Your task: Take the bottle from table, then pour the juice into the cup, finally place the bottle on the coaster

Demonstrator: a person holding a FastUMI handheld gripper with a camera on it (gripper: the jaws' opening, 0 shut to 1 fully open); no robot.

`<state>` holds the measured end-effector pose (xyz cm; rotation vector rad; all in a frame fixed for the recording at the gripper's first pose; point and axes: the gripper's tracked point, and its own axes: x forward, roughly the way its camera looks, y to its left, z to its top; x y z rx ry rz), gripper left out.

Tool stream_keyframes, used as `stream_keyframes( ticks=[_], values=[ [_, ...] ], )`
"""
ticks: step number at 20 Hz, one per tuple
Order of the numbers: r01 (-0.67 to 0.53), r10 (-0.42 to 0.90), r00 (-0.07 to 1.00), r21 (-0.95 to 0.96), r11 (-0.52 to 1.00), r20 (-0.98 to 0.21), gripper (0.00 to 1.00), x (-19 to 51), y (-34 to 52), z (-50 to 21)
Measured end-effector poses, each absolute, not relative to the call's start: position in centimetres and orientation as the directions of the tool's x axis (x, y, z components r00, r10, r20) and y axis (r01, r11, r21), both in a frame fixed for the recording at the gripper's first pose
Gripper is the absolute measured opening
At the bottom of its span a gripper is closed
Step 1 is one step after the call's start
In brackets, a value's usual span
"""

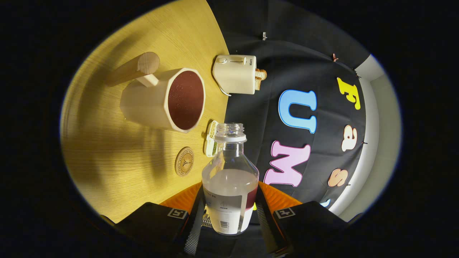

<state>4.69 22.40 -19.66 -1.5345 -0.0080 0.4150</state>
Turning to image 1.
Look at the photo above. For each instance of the toast slice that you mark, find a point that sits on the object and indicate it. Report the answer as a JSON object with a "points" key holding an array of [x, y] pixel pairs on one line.
{"points": [[261, 74], [258, 84]]}

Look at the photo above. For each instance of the cream toaster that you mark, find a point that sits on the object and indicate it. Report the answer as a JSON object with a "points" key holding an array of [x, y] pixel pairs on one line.
{"points": [[235, 75]]}

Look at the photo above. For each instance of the clear juice bottle white label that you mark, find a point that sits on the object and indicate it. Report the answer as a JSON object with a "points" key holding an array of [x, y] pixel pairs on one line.
{"points": [[229, 179]]}

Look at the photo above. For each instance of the wooden table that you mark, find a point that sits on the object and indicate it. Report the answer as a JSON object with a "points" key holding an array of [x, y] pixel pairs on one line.
{"points": [[107, 150]]}

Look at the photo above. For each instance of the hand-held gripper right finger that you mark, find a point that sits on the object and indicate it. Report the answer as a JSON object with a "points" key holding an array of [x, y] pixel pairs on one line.
{"points": [[263, 222]]}

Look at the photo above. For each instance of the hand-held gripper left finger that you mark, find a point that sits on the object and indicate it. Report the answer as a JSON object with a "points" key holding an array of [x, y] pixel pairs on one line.
{"points": [[195, 222]]}

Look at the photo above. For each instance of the pink cloth clip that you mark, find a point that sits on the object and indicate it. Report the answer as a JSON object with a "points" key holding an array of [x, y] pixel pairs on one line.
{"points": [[335, 57]]}

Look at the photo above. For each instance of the round wooden coaster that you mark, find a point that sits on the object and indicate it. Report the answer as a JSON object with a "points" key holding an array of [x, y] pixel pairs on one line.
{"points": [[184, 162]]}

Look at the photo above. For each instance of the small white dish with seeds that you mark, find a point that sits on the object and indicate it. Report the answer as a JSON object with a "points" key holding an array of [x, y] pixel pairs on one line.
{"points": [[209, 143]]}

